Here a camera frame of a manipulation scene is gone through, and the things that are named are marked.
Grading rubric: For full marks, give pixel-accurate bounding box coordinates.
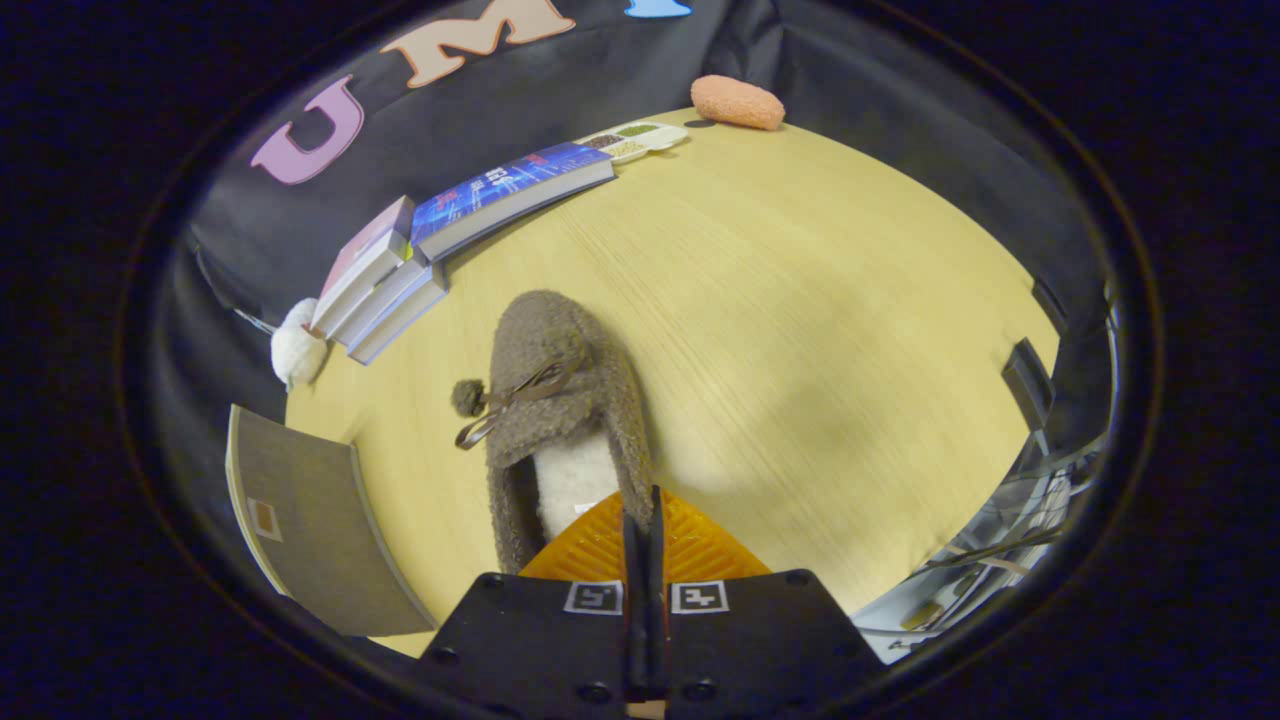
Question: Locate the brown fuzzy shoe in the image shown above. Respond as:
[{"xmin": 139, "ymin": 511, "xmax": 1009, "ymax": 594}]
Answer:
[{"xmin": 450, "ymin": 289, "xmax": 657, "ymax": 577}]

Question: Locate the white compartment tray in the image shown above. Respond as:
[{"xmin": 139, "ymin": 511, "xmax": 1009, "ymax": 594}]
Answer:
[{"xmin": 578, "ymin": 120, "xmax": 691, "ymax": 167}]

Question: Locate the grey storage box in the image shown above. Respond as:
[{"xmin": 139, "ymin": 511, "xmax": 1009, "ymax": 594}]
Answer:
[{"xmin": 224, "ymin": 404, "xmax": 438, "ymax": 638}]

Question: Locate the black chair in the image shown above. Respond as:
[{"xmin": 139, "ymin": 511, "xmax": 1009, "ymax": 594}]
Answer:
[{"xmin": 1001, "ymin": 278, "xmax": 1073, "ymax": 433}]

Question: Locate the blue cover book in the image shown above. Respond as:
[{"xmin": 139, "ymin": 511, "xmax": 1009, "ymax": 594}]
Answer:
[{"xmin": 409, "ymin": 141, "xmax": 617, "ymax": 264}]

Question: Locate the orange sponge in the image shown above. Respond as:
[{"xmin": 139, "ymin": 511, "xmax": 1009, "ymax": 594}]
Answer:
[{"xmin": 689, "ymin": 74, "xmax": 787, "ymax": 132}]

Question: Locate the clear plastic clutter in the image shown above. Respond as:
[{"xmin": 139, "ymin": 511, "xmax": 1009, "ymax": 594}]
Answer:
[{"xmin": 852, "ymin": 432, "xmax": 1113, "ymax": 665}]

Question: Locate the pink cover book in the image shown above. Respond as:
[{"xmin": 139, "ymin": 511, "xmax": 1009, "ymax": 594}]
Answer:
[{"xmin": 311, "ymin": 194, "xmax": 417, "ymax": 337}]

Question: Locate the grey blue book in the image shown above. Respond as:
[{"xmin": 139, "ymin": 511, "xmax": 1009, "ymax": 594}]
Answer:
[
  {"xmin": 329, "ymin": 256, "xmax": 433, "ymax": 347},
  {"xmin": 347, "ymin": 268, "xmax": 449, "ymax": 367}
]

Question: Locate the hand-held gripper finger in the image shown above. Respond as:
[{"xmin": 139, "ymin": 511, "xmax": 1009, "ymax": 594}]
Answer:
[
  {"xmin": 645, "ymin": 486, "xmax": 883, "ymax": 720},
  {"xmin": 418, "ymin": 488, "xmax": 648, "ymax": 720}
]

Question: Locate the black backdrop cloth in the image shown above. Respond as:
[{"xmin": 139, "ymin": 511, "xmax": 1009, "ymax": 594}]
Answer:
[{"xmin": 150, "ymin": 0, "xmax": 1116, "ymax": 641}]

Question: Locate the white plush toy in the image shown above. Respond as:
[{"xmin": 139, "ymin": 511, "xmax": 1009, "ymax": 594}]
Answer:
[{"xmin": 269, "ymin": 297, "xmax": 331, "ymax": 390}]

